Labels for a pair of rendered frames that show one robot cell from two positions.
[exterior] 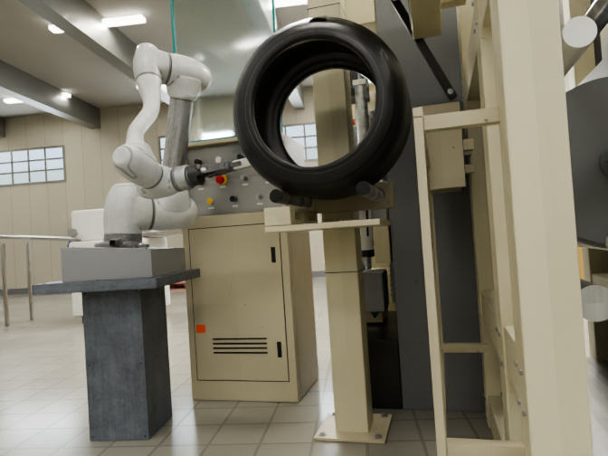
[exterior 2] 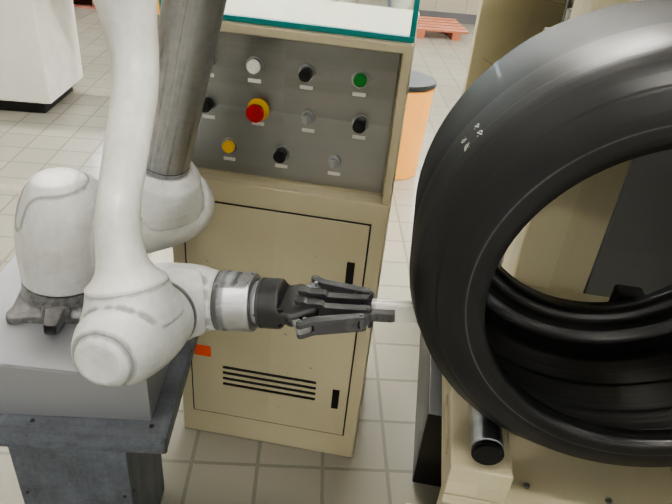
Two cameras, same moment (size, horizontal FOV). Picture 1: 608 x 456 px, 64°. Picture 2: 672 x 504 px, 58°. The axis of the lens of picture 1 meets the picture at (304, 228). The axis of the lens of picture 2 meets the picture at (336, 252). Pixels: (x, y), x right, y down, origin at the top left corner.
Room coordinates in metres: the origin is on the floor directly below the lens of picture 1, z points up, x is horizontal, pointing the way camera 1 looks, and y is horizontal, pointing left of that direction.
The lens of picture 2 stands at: (1.03, 0.41, 1.56)
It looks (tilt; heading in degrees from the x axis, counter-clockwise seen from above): 32 degrees down; 350
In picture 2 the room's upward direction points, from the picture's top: 6 degrees clockwise
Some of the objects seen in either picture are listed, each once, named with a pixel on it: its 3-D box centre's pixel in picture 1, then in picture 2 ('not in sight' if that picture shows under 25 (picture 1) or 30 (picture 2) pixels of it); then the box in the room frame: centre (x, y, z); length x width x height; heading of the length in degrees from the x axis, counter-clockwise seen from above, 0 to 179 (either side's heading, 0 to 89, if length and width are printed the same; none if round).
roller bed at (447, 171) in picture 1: (441, 150); not in sight; (1.79, -0.52, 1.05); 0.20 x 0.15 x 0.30; 164
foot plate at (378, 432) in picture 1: (355, 424); not in sight; (1.94, -0.15, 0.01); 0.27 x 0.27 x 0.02; 74
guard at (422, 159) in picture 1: (432, 269); not in sight; (1.37, -0.36, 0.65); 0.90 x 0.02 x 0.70; 164
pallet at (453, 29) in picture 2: not in sight; (415, 26); (8.48, -1.58, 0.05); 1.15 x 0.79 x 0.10; 84
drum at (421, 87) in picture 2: not in sight; (397, 125); (4.45, -0.48, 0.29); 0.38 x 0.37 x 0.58; 84
